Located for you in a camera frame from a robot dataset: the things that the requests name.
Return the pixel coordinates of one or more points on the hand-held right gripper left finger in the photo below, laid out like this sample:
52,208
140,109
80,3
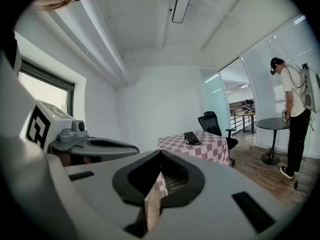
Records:
100,184

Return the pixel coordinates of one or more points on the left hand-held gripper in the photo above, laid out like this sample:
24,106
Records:
37,126

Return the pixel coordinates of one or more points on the grey fisheye camera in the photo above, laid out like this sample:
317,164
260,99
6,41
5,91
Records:
80,126

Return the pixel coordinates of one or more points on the black mesh office chair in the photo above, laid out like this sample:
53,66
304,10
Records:
212,126

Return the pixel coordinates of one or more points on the long ceiling light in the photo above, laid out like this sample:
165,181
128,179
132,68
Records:
183,1

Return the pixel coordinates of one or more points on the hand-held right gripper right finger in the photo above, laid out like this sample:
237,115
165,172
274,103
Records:
220,184

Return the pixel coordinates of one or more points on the person's black printed t-shirt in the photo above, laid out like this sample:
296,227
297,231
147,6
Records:
12,51

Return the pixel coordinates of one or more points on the person's left hand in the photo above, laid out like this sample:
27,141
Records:
75,160

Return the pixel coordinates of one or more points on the red white checkered tablecloth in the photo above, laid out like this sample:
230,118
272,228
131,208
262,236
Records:
212,146

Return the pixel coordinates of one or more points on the black box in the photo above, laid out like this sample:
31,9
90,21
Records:
194,137

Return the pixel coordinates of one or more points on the round black pedestal table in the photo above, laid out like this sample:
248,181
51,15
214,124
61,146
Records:
272,122

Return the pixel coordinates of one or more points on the wooden table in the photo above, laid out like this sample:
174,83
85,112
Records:
246,114

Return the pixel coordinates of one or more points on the frosted glass partition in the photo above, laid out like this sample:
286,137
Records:
215,96

